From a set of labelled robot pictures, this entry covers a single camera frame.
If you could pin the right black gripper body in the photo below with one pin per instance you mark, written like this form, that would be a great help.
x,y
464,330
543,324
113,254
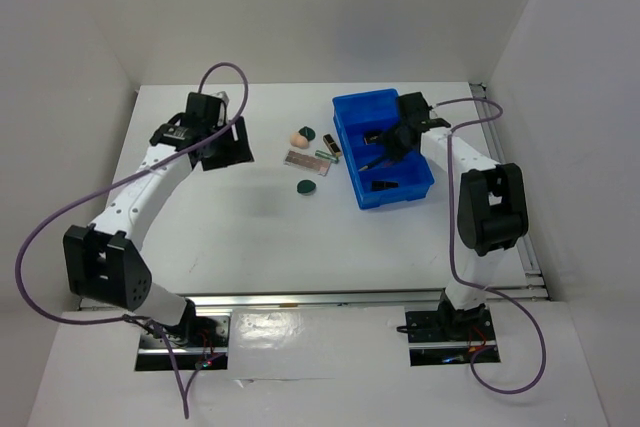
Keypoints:
x,y
393,142

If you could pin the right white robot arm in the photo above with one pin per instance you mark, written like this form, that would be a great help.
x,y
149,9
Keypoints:
x,y
486,200

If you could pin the clear eyeshadow palette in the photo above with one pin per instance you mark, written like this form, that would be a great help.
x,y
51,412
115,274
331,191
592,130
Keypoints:
x,y
307,163

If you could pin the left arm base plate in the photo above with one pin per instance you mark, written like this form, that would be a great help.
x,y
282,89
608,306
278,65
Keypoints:
x,y
206,348

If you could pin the right side aluminium rail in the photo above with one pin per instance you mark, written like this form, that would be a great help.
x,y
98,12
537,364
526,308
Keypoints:
x,y
522,259

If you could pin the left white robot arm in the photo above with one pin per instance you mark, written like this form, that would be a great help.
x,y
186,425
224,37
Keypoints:
x,y
104,261

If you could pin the green small tube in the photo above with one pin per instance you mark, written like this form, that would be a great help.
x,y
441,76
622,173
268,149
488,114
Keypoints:
x,y
326,156

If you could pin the dark green powder puff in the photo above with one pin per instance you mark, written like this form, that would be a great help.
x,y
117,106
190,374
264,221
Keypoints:
x,y
308,133

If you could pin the aluminium rail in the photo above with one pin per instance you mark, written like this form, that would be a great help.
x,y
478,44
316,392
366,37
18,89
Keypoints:
x,y
528,293
522,259

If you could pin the peach makeup sponge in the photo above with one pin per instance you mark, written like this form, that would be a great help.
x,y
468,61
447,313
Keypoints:
x,y
299,141

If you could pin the front aluminium rail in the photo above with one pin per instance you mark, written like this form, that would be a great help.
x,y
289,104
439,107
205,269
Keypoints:
x,y
528,293

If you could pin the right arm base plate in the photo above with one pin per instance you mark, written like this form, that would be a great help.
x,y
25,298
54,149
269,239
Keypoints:
x,y
443,337

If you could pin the green gold mascara pen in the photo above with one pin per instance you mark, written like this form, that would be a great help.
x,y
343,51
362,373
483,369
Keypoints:
x,y
365,167

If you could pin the black gold lipstick upright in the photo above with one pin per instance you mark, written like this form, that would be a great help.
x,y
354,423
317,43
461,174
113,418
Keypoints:
x,y
332,145

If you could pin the black gold compact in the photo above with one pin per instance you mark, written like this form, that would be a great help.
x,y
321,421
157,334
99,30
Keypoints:
x,y
371,137

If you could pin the blue plastic organizer bin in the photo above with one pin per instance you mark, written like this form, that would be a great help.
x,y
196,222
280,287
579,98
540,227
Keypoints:
x,y
378,177

